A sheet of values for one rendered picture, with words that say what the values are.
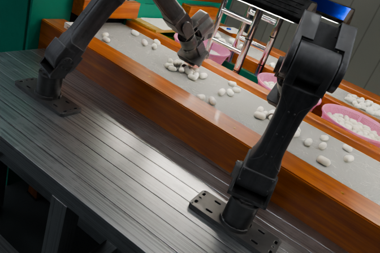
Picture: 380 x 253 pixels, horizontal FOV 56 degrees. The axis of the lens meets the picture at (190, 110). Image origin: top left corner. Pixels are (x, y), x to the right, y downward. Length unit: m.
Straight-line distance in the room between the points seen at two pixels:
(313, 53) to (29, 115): 0.68
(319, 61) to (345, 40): 0.07
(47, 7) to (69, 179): 0.77
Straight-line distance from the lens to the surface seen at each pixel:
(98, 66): 1.18
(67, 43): 0.98
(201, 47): 1.26
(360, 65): 3.35
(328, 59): 0.59
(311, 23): 0.63
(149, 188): 0.80
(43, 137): 0.89
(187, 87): 1.18
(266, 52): 1.63
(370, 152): 1.27
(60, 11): 1.43
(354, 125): 1.48
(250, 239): 0.78
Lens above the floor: 1.17
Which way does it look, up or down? 25 degrees down
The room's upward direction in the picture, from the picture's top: 19 degrees clockwise
